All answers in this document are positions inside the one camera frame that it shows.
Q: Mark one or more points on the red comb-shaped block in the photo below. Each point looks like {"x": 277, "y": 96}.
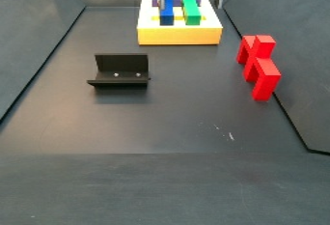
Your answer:
{"x": 259, "y": 69}

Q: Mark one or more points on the yellow base board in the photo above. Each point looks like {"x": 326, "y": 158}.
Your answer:
{"x": 179, "y": 33}

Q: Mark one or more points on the blue block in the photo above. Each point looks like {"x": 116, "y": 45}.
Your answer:
{"x": 167, "y": 14}

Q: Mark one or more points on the green block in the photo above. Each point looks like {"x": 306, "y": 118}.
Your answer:
{"x": 191, "y": 12}

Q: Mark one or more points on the black angle bracket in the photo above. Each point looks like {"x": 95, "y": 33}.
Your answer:
{"x": 120, "y": 70}

